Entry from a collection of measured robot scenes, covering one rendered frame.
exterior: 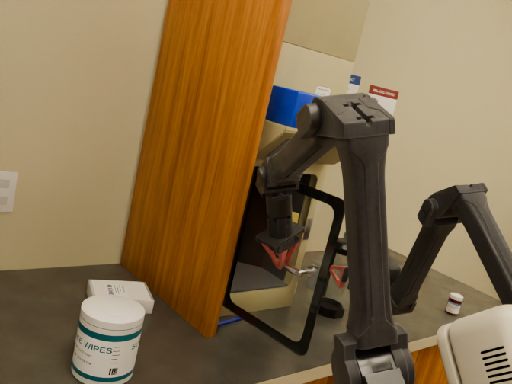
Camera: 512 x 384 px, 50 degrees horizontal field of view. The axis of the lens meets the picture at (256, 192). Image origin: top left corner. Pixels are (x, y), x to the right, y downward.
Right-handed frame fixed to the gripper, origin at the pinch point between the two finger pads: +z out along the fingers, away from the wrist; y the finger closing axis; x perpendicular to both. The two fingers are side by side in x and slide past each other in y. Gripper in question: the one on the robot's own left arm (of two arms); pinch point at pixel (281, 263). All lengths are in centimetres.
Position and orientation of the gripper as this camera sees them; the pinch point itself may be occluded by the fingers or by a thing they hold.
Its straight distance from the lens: 133.0
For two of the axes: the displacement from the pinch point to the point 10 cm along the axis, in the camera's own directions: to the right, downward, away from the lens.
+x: 7.0, 3.3, -6.4
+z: 0.6, 8.6, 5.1
